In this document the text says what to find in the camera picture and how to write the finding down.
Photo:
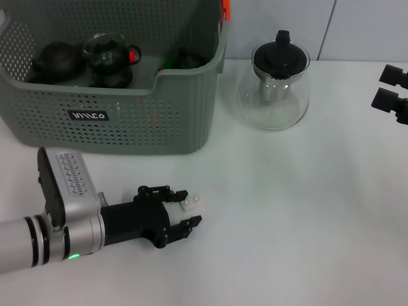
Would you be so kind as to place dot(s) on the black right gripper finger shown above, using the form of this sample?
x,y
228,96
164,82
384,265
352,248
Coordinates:
x,y
387,101
393,76

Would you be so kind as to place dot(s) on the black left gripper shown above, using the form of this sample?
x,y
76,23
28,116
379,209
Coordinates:
x,y
134,223

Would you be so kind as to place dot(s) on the white building brick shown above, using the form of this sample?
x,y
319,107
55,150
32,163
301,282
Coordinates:
x,y
192,204

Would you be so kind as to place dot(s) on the glass teacup with black base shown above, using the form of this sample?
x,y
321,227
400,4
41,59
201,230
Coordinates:
x,y
189,60
108,54
110,79

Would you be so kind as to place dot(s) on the small red cube brick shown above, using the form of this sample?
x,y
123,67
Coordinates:
x,y
132,56

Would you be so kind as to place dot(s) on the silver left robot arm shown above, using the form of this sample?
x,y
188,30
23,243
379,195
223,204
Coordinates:
x,y
38,242

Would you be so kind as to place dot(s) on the grey-green perforated storage bin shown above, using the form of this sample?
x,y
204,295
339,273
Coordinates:
x,y
127,127

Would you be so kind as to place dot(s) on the grey metal box device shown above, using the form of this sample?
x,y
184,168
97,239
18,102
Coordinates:
x,y
70,188

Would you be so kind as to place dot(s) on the glass teapot with black lid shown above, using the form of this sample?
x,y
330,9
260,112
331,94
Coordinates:
x,y
274,105

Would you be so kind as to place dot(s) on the orange plastic object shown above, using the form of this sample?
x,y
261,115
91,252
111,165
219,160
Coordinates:
x,y
227,9

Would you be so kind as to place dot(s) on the dark clay teapot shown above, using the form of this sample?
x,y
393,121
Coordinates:
x,y
57,62

